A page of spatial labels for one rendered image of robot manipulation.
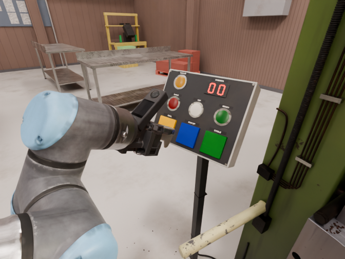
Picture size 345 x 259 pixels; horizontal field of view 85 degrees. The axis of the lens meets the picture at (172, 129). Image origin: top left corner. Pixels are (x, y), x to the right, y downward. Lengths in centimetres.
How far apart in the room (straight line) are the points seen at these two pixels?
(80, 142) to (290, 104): 68
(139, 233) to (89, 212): 134
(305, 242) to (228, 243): 96
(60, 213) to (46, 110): 14
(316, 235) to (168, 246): 107
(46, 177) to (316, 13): 77
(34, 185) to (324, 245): 64
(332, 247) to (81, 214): 57
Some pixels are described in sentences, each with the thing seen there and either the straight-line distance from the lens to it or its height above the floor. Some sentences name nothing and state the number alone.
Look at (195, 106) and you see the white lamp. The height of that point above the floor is 110.
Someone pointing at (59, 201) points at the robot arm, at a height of 115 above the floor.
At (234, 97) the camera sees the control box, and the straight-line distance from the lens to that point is 64.
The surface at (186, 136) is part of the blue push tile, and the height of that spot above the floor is 101.
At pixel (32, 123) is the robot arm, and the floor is 123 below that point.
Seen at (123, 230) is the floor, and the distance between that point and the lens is 165.
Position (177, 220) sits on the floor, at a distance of 165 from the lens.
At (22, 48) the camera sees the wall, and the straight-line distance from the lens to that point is 847.
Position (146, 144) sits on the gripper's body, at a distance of 46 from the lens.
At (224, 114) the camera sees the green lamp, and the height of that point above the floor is 110.
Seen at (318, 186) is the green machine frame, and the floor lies 87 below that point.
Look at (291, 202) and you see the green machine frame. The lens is 93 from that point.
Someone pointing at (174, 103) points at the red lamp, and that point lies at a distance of 72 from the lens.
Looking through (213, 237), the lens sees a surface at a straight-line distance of 85.
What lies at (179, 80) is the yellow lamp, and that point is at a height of 117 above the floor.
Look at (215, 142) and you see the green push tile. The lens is 63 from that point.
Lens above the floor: 135
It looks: 29 degrees down
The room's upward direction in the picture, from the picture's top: straight up
